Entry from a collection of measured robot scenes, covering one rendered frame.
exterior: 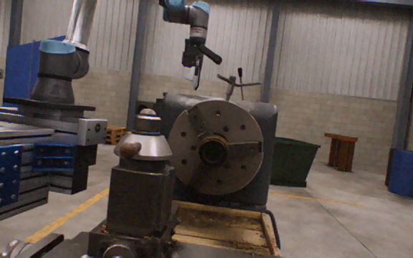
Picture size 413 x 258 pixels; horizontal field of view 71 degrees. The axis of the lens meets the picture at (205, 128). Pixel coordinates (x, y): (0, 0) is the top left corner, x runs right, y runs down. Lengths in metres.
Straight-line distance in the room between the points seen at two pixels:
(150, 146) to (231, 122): 0.59
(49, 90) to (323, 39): 11.10
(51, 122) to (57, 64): 0.21
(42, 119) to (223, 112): 0.64
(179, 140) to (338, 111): 10.80
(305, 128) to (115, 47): 7.72
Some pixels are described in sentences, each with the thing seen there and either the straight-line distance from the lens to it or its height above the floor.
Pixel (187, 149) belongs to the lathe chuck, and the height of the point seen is 1.06.
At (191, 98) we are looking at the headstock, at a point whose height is 1.24.
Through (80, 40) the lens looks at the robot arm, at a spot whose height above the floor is 1.42.
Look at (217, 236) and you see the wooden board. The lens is 0.78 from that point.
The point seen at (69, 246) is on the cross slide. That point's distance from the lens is 0.50.
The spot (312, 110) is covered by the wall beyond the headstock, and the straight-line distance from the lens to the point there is 11.33.
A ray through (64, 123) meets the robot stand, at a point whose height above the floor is 1.09.
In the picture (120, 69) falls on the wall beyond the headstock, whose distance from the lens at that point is 11.71.
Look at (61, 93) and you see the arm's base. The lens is 1.18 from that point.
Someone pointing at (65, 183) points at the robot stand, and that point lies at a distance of 1.15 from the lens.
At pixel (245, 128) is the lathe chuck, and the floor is 1.15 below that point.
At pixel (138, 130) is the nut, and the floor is 1.15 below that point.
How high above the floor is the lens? 1.19
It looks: 3 degrees down
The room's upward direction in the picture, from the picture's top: 7 degrees clockwise
